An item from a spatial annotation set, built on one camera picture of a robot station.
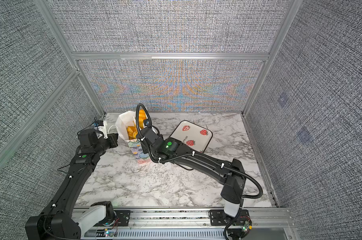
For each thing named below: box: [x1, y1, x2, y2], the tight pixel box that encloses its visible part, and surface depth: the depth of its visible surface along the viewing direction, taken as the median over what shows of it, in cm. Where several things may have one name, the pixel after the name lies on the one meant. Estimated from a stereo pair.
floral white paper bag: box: [115, 110, 151, 165], surface depth 85 cm
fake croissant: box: [138, 109, 147, 130], surface depth 78 cm
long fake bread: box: [126, 126, 138, 140], surface depth 93 cm
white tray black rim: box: [170, 120, 213, 153], surface depth 111 cm
